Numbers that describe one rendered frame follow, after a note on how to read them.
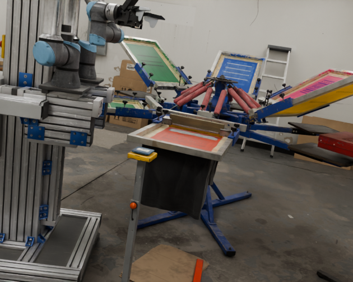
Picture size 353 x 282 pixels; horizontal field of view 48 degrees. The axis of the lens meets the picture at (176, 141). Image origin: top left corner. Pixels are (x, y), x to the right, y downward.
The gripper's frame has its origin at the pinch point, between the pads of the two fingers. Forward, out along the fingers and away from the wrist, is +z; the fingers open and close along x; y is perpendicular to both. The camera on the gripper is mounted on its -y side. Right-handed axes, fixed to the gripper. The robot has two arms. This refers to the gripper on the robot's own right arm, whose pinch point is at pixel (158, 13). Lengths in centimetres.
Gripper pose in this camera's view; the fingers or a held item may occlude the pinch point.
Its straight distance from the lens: 177.2
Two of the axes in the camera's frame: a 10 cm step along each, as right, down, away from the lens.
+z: 9.0, 2.3, -3.7
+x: -3.8, 0.3, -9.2
